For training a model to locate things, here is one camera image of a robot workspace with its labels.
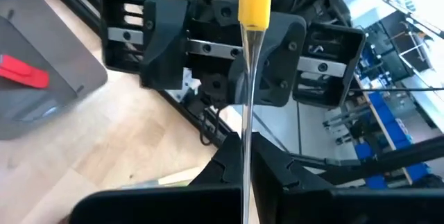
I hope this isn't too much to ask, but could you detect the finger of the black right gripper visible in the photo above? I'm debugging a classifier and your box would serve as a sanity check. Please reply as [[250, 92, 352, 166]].
[[228, 11, 308, 108], [140, 0, 191, 92]]

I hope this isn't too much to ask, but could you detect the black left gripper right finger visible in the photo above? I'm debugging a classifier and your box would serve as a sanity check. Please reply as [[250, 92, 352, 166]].
[[251, 131, 334, 224]]

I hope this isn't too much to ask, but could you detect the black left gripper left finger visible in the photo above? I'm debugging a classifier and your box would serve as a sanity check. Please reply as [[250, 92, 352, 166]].
[[189, 132, 243, 188]]

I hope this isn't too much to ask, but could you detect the yellow spatula clear handle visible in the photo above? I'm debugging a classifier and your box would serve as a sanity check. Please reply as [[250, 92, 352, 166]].
[[238, 0, 274, 224]]

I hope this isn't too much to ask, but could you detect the red spatula clear handle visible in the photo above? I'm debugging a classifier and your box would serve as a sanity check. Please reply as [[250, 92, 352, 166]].
[[0, 53, 51, 89]]

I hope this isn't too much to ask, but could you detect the gray translucent plastic bin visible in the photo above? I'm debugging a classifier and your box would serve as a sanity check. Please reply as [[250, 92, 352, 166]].
[[0, 0, 108, 141]]

